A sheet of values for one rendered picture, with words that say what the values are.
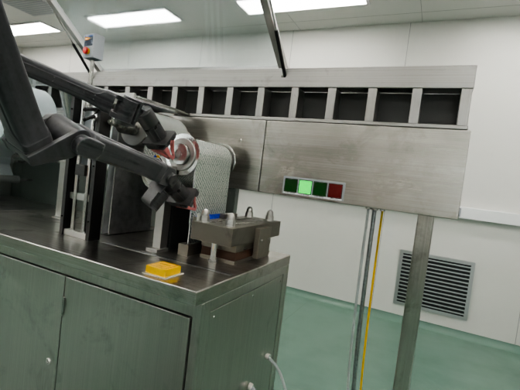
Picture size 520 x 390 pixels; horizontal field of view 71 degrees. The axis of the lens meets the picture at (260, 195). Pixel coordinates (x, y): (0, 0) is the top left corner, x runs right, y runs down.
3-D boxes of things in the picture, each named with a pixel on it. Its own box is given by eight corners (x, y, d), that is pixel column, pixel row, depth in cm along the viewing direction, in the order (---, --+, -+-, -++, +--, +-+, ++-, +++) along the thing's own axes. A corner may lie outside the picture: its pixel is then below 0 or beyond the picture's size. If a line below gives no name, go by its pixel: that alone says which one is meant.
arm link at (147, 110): (138, 116, 110) (152, 106, 112) (128, 110, 114) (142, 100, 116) (148, 134, 115) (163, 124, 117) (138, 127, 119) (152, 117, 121)
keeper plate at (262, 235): (251, 258, 133) (255, 227, 132) (263, 254, 142) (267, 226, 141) (258, 259, 131) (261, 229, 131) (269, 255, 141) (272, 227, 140)
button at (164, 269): (145, 272, 103) (145, 264, 103) (162, 268, 109) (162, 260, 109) (164, 278, 100) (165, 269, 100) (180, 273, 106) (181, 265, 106)
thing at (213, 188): (188, 223, 130) (194, 170, 129) (223, 219, 151) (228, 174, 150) (189, 223, 129) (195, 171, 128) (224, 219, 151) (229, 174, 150)
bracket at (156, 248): (144, 251, 128) (153, 163, 127) (157, 248, 134) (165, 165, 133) (155, 254, 126) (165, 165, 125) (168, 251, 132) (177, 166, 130)
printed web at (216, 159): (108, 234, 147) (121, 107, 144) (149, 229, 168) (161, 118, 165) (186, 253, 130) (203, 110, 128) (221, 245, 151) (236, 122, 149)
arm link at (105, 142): (85, 131, 70) (48, 107, 73) (70, 157, 70) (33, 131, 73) (183, 174, 111) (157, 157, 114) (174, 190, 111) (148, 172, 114)
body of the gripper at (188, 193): (192, 208, 121) (181, 196, 115) (168, 203, 126) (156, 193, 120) (200, 191, 124) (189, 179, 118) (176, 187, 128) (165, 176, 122)
